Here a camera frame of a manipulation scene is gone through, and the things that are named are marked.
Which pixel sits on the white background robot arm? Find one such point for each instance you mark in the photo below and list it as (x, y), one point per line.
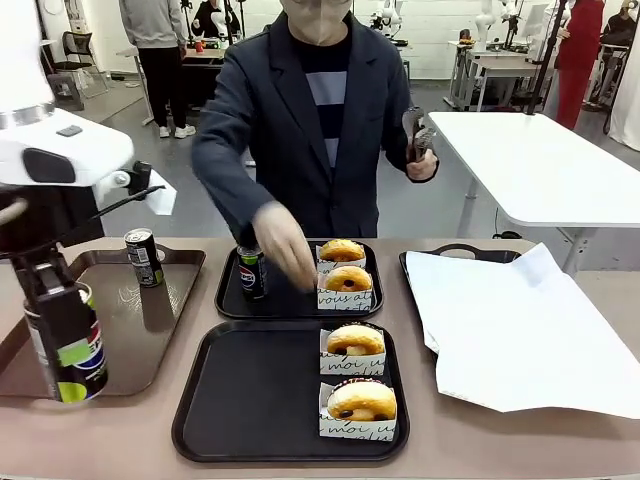
(484, 22)
(390, 15)

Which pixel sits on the person in red apron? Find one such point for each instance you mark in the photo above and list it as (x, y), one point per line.
(580, 55)

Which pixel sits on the black tripod pole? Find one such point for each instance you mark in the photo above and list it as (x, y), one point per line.
(545, 55)

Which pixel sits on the donut in paper,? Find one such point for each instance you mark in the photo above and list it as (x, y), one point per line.
(345, 300)
(327, 265)

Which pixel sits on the large white paper sheet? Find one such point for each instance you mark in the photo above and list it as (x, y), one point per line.
(515, 330)

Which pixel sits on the glazed cream filled donut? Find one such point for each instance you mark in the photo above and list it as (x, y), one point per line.
(348, 279)
(356, 339)
(340, 248)
(361, 400)

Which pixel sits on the black office chair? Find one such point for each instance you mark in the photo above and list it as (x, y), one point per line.
(80, 55)

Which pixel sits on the person's right hand pale glove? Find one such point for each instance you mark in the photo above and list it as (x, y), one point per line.
(285, 245)

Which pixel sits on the seated person in black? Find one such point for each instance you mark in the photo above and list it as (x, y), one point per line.
(622, 25)

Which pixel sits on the donut in paper, rear bottom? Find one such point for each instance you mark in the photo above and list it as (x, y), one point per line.
(345, 300)

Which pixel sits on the black rectangular plastic tray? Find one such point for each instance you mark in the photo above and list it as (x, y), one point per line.
(260, 390)
(285, 302)

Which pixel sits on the brown rectangular plastic tray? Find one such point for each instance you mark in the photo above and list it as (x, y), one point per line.
(125, 320)

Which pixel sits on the white background desk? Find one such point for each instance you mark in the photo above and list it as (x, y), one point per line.
(495, 67)

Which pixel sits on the background person in black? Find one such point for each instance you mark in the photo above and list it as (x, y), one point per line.
(215, 17)

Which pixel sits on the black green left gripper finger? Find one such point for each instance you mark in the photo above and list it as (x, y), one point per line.
(67, 320)
(30, 280)

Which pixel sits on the small red cup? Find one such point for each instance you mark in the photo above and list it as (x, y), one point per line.
(199, 46)

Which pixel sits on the white table with grey legs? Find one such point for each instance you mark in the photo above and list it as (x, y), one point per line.
(525, 160)

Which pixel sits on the person's left forearm dark sleeve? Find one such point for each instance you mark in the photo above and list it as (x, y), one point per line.
(400, 145)

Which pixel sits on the person's left hand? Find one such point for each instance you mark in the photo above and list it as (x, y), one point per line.
(422, 167)

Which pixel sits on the beige face mask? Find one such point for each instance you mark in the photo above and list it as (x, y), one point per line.
(320, 22)

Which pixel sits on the black Pepsi zero lime can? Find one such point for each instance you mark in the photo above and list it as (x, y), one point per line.
(252, 280)
(145, 265)
(82, 382)

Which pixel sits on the person's right forearm dark sleeve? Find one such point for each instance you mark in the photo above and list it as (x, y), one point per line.
(225, 185)

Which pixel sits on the person in dark blazer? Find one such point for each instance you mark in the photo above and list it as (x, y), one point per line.
(300, 140)

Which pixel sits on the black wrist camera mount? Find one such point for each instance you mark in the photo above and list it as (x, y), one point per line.
(140, 176)

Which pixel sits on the metal serving tongs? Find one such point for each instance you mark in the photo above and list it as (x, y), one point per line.
(419, 132)

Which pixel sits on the person in grey sweater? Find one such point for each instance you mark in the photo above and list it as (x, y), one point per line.
(160, 50)

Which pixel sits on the donut in paper, rear top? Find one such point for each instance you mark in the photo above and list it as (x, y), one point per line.
(327, 265)

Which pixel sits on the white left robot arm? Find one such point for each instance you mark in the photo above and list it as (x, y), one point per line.
(75, 145)

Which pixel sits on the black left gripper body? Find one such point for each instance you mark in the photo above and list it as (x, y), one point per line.
(45, 220)

